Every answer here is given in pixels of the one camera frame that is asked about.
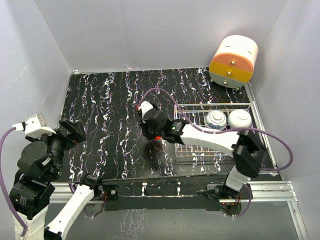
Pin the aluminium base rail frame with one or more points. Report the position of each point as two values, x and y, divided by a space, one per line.
195 192

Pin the round pastel drawer cabinet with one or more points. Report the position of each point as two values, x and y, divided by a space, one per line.
233 63

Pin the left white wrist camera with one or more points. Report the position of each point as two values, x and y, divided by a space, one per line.
34 126

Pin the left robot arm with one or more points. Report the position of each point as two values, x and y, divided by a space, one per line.
39 165

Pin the white wire dish rack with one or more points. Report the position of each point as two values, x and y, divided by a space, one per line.
196 113

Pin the red bowl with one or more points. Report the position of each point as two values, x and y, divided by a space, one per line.
157 138

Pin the black marble table mat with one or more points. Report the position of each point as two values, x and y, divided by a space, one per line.
115 147

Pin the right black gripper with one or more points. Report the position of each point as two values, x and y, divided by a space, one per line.
144 126

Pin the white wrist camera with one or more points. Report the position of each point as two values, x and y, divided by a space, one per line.
144 107
34 126

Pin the blue white patterned bowl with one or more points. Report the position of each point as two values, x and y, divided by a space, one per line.
216 120

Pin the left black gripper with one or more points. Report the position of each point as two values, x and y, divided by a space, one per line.
77 133

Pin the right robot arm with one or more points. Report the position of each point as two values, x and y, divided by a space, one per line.
243 146

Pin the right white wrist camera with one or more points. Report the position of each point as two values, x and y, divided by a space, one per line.
144 107

